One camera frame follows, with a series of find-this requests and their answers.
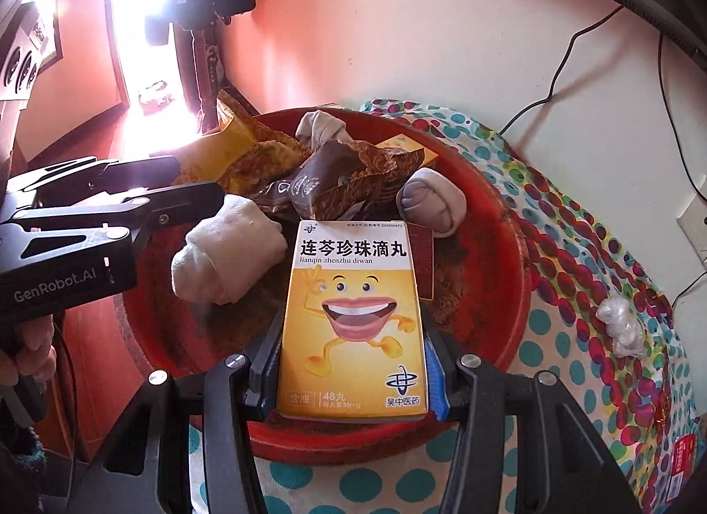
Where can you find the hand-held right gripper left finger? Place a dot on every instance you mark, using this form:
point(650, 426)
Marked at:
point(265, 376)

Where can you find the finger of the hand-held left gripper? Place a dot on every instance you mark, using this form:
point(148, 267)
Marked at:
point(138, 171)
point(182, 199)

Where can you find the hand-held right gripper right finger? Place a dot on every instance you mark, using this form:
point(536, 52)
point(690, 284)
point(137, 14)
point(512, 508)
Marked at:
point(436, 381)

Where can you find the yellow cartoon medicine box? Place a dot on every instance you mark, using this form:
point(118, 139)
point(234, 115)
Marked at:
point(353, 326)

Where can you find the red round basin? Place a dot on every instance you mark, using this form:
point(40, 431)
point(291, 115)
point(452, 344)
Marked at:
point(480, 282)

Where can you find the dark red box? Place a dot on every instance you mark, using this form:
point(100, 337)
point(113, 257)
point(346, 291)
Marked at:
point(422, 265)

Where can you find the brown crinkled snack bag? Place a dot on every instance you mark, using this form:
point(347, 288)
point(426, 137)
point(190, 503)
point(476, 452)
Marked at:
point(331, 177)

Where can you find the person's left forearm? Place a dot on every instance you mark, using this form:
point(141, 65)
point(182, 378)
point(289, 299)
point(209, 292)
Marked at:
point(22, 470)

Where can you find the person's left hand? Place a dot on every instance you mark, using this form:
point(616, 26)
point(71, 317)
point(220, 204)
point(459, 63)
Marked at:
point(36, 365)

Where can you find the orange snack packet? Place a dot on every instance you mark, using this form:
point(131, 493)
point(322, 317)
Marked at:
point(243, 144)

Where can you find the knotted white sock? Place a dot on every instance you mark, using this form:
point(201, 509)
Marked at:
point(320, 127)

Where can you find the grey panel with round dials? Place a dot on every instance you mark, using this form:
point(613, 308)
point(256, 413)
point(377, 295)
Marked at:
point(19, 69)

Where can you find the crumpled white plastic bag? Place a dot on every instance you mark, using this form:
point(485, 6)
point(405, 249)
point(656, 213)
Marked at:
point(618, 326)

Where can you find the polka dot cloth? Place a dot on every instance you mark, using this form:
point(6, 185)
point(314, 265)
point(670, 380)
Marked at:
point(580, 249)

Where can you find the small yellow medicine box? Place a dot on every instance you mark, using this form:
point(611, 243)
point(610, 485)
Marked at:
point(408, 152)

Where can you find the red and white medicine box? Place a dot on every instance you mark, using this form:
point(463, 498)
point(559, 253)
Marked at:
point(685, 464)

